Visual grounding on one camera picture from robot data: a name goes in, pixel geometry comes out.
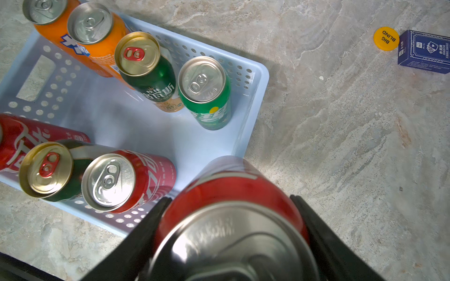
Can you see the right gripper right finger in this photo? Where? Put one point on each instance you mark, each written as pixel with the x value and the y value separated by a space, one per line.
pixel 336 261

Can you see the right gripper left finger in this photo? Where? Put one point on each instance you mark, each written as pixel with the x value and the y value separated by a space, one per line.
pixel 129 258

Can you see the red cola can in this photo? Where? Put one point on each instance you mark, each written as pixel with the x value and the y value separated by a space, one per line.
pixel 19 135
pixel 122 180
pixel 231 223

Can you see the green Sprite can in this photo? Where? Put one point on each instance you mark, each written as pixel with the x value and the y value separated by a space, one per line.
pixel 205 90

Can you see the green gold-top can back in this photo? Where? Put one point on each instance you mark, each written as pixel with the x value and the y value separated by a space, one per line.
pixel 142 66

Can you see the green gold-top can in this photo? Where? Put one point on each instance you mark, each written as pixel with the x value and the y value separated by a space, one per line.
pixel 142 66
pixel 53 171

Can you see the light blue plastic basket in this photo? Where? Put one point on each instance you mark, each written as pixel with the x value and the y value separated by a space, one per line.
pixel 46 84

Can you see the green gold-top can front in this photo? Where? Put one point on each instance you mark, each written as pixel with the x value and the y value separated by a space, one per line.
pixel 53 171

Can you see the yellow big blind chip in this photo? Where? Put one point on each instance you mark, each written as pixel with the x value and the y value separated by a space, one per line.
pixel 386 38

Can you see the blue playing card box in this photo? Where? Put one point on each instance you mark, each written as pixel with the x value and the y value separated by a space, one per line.
pixel 424 51

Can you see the orange fanta can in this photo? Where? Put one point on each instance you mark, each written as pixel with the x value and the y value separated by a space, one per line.
pixel 50 18
pixel 97 31

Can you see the orange Fanta can far left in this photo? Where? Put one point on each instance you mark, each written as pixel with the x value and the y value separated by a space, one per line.
pixel 50 18

